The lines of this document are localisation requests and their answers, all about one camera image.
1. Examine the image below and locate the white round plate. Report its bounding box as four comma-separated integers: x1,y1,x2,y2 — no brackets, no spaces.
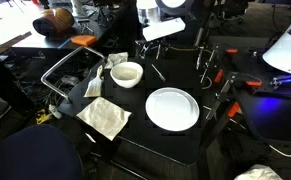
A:
145,87,200,132

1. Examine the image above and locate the black perforated breadboard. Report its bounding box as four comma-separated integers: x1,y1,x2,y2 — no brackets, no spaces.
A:
215,45,291,144

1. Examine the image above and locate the white cable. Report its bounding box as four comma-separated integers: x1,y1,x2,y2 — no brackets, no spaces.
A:
268,144,291,158

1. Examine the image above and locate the beige folded cloth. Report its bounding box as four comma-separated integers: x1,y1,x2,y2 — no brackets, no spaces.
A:
77,97,131,141

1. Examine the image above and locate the orange sponge block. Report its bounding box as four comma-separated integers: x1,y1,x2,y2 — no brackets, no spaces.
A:
71,35,97,46

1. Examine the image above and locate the crumpled white cloth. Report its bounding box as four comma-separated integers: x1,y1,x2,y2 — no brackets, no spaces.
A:
105,52,128,69

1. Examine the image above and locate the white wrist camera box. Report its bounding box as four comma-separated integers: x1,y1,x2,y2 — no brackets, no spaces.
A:
142,18,186,41

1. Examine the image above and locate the white ceramic bowl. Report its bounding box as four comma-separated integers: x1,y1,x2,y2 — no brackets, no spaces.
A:
110,62,143,88

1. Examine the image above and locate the brown black helmet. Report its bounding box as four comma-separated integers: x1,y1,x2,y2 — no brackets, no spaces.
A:
32,8,74,36

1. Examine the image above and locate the white crumpled rag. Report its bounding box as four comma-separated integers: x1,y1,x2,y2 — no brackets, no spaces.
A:
234,164,283,180

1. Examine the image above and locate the dark blue chair back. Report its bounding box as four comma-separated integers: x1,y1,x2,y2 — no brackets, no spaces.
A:
0,125,83,180

